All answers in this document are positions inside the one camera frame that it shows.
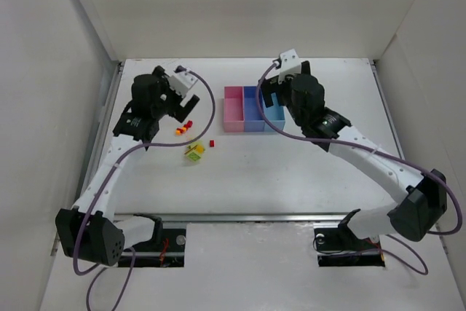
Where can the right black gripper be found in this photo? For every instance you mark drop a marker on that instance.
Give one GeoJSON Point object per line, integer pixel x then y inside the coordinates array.
{"type": "Point", "coordinates": [274, 87]}

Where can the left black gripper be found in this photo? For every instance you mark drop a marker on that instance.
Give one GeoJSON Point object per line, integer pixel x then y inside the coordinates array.
{"type": "Point", "coordinates": [178, 105]}

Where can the red lego stack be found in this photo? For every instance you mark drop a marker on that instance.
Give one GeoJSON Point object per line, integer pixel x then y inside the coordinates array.
{"type": "Point", "coordinates": [188, 125]}

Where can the green yellow lego assembly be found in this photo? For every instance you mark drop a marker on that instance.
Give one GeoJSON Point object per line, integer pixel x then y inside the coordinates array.
{"type": "Point", "coordinates": [194, 151]}

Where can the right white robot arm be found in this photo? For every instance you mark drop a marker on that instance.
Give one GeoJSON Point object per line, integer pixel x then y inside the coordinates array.
{"type": "Point", "coordinates": [419, 197]}

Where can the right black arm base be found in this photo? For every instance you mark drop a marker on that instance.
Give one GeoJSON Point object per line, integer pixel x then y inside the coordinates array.
{"type": "Point", "coordinates": [340, 248]}

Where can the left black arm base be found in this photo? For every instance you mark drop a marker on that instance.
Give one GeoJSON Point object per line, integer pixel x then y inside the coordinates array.
{"type": "Point", "coordinates": [167, 252]}

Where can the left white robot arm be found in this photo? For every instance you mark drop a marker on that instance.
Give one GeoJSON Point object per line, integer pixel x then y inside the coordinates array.
{"type": "Point", "coordinates": [88, 231]}

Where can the light blue container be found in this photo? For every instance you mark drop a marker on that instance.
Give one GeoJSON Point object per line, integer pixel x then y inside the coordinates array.
{"type": "Point", "coordinates": [275, 114]}

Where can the dark blue container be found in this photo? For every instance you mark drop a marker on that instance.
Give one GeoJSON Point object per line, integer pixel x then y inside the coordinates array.
{"type": "Point", "coordinates": [254, 122]}

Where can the pink container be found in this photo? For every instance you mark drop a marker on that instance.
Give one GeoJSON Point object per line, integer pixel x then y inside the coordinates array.
{"type": "Point", "coordinates": [234, 120]}

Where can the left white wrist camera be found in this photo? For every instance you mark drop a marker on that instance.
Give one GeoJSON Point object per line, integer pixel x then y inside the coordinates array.
{"type": "Point", "coordinates": [181, 81]}

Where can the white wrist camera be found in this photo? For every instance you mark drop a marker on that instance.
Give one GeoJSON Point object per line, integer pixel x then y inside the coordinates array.
{"type": "Point", "coordinates": [287, 63]}
{"type": "Point", "coordinates": [181, 81]}

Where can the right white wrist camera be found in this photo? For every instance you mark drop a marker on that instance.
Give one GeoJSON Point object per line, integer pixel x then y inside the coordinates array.
{"type": "Point", "coordinates": [287, 63]}

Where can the aluminium rail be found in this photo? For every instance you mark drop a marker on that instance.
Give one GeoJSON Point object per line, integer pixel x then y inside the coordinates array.
{"type": "Point", "coordinates": [248, 218]}

